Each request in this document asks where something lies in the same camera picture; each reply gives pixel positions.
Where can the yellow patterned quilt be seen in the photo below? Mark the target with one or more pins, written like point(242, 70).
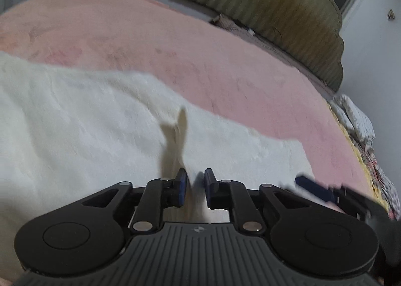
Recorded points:
point(382, 187)

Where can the white textured pants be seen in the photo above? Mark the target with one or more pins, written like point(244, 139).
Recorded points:
point(67, 133)

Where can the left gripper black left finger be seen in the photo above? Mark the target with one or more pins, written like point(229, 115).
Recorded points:
point(179, 187)

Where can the pink bed blanket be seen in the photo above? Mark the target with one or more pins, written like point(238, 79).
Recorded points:
point(209, 66)

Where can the olive striped headboard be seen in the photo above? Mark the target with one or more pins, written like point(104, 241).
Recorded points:
point(307, 30)

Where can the white folded bedding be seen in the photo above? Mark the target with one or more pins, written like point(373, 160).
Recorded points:
point(355, 120)

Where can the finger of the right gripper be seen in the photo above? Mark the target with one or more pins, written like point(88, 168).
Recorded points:
point(314, 188)

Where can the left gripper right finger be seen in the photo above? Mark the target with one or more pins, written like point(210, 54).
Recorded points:
point(211, 188)

